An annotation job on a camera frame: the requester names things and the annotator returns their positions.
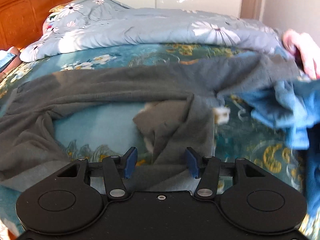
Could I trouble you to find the grey sweater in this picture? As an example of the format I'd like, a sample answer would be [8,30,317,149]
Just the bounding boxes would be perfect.
[1,54,300,191]

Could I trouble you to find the blue fleece garment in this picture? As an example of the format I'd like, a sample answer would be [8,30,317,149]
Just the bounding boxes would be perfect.
[239,80,319,217]

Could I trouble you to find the blue and pink pillow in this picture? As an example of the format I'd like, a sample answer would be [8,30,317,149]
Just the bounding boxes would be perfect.
[1,47,22,78]

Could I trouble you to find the light blue floral quilt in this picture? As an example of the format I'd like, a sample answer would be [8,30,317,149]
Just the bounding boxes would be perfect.
[20,0,282,62]

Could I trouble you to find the pink fleece garment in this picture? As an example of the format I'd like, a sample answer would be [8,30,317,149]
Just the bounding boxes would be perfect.
[282,29,319,80]

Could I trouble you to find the orange wooden headboard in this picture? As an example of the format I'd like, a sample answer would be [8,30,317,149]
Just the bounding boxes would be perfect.
[1,0,73,50]

